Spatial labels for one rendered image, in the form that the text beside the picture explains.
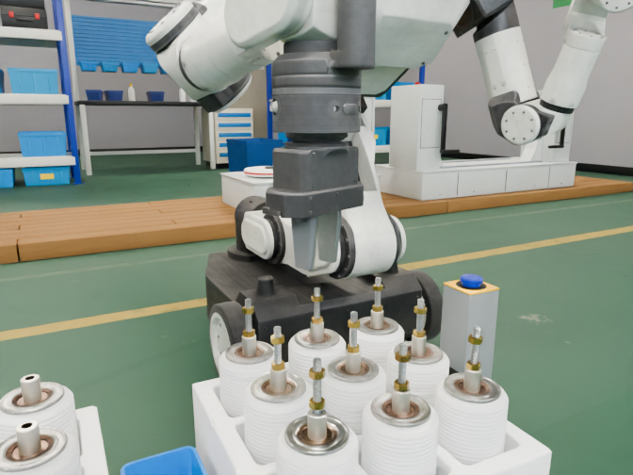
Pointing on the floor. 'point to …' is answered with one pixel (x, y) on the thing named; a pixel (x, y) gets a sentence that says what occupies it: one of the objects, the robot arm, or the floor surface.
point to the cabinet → (222, 125)
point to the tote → (251, 153)
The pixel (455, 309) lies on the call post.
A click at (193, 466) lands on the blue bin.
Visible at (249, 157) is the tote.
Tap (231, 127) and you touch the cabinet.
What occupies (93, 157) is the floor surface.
